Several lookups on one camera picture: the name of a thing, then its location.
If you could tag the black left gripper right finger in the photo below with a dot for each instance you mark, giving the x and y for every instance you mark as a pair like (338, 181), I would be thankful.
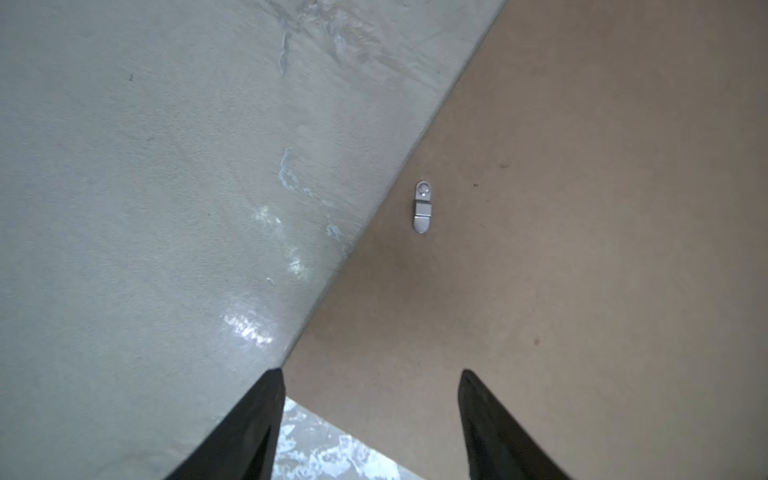
(497, 446)

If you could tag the brown frame backing board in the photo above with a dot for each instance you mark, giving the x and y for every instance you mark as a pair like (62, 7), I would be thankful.
(584, 226)

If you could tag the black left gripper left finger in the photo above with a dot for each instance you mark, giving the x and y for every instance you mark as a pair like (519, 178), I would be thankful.
(244, 444)

